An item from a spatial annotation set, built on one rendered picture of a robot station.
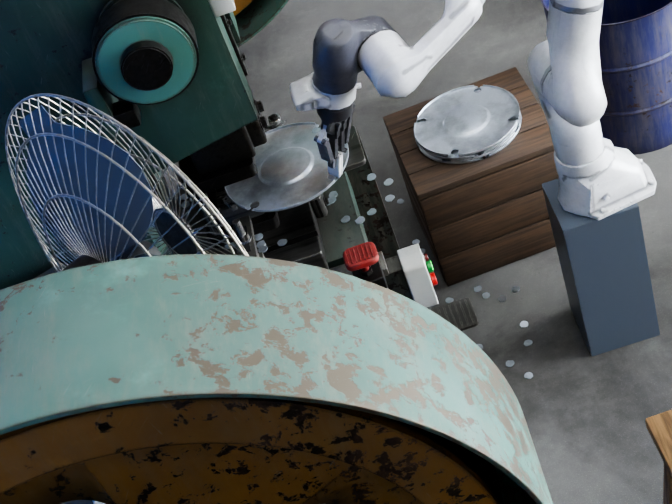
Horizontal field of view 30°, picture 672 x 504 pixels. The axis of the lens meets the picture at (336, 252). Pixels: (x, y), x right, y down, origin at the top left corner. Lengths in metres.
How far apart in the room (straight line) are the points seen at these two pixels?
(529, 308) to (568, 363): 0.23
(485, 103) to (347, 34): 1.11
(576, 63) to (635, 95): 0.95
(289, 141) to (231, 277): 1.70
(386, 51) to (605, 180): 0.71
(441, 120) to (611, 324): 0.73
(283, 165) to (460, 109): 0.80
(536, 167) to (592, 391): 0.61
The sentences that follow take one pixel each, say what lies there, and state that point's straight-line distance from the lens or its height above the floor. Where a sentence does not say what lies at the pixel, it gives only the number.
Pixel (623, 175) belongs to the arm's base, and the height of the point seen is 0.52.
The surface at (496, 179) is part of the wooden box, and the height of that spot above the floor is 0.31.
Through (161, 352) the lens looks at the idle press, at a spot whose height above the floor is 1.72.
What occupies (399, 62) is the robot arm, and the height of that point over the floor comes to 1.11.
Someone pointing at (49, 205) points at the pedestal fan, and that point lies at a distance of 1.87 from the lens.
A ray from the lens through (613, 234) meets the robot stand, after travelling 2.97.
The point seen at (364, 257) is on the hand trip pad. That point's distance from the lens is 2.53.
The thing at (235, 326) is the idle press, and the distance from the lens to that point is 1.12.
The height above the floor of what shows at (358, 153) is 0.78.
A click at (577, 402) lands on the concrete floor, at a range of 3.16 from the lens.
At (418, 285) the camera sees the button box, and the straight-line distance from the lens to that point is 2.71.
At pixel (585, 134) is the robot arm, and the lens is 2.81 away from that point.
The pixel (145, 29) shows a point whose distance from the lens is 2.21.
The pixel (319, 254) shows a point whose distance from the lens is 2.67.
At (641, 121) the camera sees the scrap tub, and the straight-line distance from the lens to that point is 3.68.
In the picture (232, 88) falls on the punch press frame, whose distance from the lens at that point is 2.43.
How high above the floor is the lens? 2.45
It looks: 41 degrees down
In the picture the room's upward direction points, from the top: 22 degrees counter-clockwise
